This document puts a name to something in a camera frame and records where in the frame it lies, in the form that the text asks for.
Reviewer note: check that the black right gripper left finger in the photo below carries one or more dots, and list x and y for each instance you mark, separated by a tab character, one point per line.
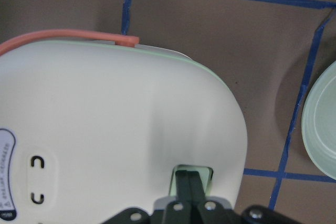
179	210

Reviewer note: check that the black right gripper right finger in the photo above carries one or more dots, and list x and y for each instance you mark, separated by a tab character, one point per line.
207	209

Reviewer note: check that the white rice cooker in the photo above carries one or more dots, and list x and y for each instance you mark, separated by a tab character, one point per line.
93	123

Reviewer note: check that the far green plate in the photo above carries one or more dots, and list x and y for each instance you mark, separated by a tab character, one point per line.
318	122

